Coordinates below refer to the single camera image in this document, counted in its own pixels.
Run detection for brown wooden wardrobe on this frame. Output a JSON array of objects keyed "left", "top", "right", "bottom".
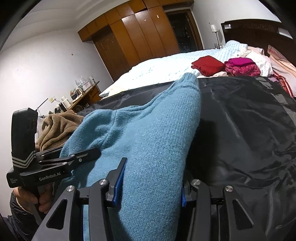
[{"left": 78, "top": 1, "right": 203, "bottom": 81}]

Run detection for magenta folded garment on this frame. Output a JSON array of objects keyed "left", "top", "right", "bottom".
[{"left": 224, "top": 57, "right": 261, "bottom": 77}]

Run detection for red folded garment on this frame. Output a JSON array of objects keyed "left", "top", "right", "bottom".
[{"left": 191, "top": 55, "right": 225, "bottom": 77}]

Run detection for person left hand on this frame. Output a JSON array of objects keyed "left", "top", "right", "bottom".
[{"left": 13, "top": 183, "right": 54, "bottom": 214}]

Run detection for cluttered wooden desk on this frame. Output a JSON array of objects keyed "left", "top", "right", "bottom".
[{"left": 47, "top": 75, "right": 102, "bottom": 114}]

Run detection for white bed cover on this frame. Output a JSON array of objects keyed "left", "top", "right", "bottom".
[{"left": 99, "top": 40, "right": 248, "bottom": 98}]

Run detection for dark wooden headboard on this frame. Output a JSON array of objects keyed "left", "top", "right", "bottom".
[{"left": 221, "top": 19, "right": 295, "bottom": 58}]

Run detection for striped pink pillow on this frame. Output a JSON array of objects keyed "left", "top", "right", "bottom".
[{"left": 267, "top": 45, "right": 295, "bottom": 97}]

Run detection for teal knit sweater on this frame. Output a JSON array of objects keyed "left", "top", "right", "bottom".
[{"left": 56, "top": 73, "right": 201, "bottom": 240}]

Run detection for bedside lamp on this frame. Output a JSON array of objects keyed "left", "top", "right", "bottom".
[{"left": 210, "top": 24, "right": 222, "bottom": 49}]

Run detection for black gripper-mounted camera box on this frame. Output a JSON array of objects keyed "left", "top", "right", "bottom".
[{"left": 11, "top": 108, "right": 38, "bottom": 170}]

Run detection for white crumpled clothes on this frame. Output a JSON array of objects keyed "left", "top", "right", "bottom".
[{"left": 236, "top": 46, "right": 274, "bottom": 77}]

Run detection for brown knit garment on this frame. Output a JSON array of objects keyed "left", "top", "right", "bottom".
[{"left": 36, "top": 110, "right": 84, "bottom": 152}]

